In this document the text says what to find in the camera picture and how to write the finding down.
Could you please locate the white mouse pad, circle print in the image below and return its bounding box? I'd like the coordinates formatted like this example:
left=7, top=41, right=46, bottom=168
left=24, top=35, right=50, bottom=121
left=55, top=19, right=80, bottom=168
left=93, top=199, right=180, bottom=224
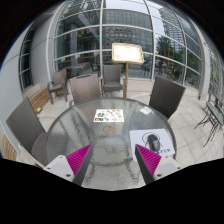
left=128, top=127, right=176, bottom=163

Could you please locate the laminated picture menu sheet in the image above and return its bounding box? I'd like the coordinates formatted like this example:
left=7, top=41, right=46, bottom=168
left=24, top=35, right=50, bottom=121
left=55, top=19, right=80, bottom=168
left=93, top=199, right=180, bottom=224
left=92, top=108, right=125, bottom=124

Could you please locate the grey wicker armchair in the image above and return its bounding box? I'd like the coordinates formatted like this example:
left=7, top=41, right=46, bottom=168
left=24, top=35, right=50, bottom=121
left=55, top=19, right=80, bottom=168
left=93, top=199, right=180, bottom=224
left=101, top=63, right=126, bottom=98
left=46, top=67, right=70, bottom=105

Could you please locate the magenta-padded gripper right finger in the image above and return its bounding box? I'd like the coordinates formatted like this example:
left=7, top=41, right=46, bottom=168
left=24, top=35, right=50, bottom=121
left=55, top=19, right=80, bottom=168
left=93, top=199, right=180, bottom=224
left=134, top=143, right=183, bottom=185

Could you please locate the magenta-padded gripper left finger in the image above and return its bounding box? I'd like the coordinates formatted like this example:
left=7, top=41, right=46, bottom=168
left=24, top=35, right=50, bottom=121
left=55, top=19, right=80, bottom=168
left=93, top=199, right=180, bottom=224
left=43, top=143, right=95, bottom=187

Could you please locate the brown tape roll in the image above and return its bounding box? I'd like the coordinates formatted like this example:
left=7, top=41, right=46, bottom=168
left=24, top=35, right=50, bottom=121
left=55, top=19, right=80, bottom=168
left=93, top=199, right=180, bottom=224
left=101, top=124, right=116, bottom=136

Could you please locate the wooden slat bench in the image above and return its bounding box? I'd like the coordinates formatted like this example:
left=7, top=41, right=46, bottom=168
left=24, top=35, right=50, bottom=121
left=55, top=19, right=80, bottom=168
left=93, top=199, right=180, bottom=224
left=27, top=86, right=51, bottom=115
left=0, top=132, right=18, bottom=162

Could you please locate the black computer mouse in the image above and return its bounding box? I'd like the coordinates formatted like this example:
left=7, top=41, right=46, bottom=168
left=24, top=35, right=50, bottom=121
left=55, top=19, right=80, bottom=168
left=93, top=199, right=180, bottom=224
left=146, top=133, right=162, bottom=153

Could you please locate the dark metal folding table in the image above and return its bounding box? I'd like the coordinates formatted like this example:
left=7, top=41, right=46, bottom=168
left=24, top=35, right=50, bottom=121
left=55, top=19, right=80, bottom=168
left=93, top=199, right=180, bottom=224
left=194, top=95, right=224, bottom=148

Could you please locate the gold menu lectern stand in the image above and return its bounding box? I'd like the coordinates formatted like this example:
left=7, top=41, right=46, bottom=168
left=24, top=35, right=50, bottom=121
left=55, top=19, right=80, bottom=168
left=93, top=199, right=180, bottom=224
left=111, top=42, right=145, bottom=100

